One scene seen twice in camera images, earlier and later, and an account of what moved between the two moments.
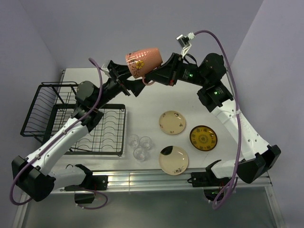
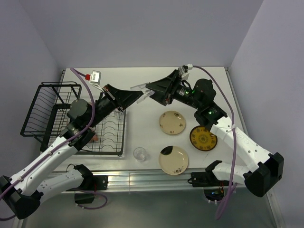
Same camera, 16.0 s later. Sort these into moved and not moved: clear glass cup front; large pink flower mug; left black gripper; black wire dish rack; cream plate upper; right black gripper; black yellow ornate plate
Moved: large pink flower mug; left black gripper; right black gripper
Not moved: clear glass cup front; black yellow ornate plate; cream plate upper; black wire dish rack
